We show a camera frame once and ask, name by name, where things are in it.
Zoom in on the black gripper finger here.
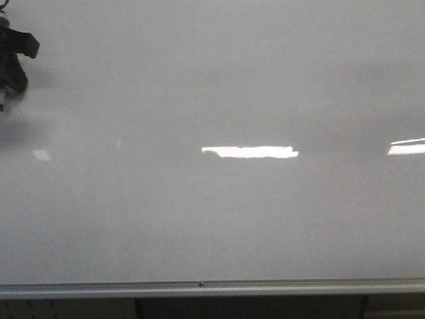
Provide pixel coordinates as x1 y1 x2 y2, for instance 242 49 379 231
1 54 28 93
1 27 40 58

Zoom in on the black and white whiteboard marker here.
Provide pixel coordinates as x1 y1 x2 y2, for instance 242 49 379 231
0 10 10 112

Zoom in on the dark cabinet below whiteboard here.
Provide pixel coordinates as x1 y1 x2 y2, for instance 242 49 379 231
1 294 424 318

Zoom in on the white whiteboard with aluminium frame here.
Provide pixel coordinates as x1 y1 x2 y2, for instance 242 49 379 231
1 1 424 299

